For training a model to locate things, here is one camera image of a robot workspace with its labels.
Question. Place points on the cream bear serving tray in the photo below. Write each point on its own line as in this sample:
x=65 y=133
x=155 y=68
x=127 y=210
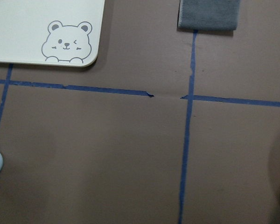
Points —
x=50 y=32

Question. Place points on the grey folded cloth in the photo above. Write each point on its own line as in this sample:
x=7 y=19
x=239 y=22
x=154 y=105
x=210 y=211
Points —
x=208 y=15

